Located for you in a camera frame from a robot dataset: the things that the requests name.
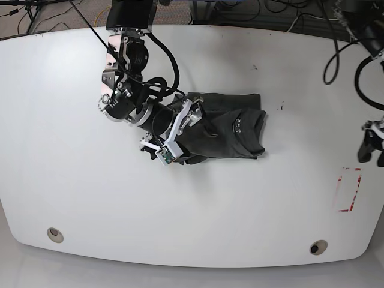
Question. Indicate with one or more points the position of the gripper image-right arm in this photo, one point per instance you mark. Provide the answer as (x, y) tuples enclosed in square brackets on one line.
[(373, 141)]

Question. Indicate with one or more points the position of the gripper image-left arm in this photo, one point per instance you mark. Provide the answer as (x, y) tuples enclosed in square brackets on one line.
[(164, 123)]

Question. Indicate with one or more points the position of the dark grey T-shirt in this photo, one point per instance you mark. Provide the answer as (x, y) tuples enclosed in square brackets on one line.
[(239, 120)]

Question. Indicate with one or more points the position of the red tape rectangle marking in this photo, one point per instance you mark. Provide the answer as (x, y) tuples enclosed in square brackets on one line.
[(347, 189)]

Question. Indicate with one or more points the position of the black tripod stand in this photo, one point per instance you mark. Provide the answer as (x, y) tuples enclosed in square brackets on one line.
[(30, 9)]

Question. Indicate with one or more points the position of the wrist camera on image-left arm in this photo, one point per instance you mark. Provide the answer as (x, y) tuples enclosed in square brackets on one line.
[(169, 153)]

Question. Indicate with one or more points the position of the right table cable grommet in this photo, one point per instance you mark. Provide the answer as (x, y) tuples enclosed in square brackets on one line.
[(318, 247)]

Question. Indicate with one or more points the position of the table cable grommet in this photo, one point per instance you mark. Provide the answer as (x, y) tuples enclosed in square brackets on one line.
[(318, 247), (55, 235)]

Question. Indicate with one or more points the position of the grey metal frame background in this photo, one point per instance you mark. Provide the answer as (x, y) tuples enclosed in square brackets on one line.
[(202, 11)]

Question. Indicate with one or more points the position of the left table cable grommet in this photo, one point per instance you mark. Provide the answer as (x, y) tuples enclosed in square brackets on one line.
[(55, 235)]

